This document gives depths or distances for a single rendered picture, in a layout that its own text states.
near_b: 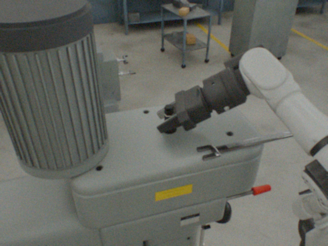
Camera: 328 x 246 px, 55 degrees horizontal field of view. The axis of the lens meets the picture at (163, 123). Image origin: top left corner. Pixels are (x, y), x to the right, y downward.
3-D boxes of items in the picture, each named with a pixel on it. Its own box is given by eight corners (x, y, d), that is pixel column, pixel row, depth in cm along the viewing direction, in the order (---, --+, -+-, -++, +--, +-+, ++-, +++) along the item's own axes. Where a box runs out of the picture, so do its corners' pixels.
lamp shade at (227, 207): (235, 216, 111) (237, 204, 107) (221, 227, 107) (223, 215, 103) (219, 203, 115) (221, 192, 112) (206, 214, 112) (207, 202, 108)
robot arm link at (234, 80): (240, 116, 75) (287, 95, 71) (227, 95, 66) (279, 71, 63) (224, 80, 81) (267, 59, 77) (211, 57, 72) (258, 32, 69)
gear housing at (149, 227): (192, 163, 106) (194, 139, 100) (224, 221, 87) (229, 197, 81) (91, 185, 98) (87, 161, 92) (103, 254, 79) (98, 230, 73)
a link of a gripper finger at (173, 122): (154, 124, 74) (178, 112, 72) (161, 133, 76) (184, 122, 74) (154, 128, 73) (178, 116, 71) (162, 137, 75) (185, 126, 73)
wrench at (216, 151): (287, 129, 78) (288, 126, 78) (297, 138, 75) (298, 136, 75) (196, 149, 72) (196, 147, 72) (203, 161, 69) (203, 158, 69)
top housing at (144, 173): (220, 133, 103) (226, 90, 94) (263, 191, 83) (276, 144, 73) (72, 162, 92) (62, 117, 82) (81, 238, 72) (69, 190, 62)
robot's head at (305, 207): (317, 219, 98) (300, 194, 101) (343, 213, 90) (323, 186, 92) (305, 230, 95) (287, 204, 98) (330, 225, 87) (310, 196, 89)
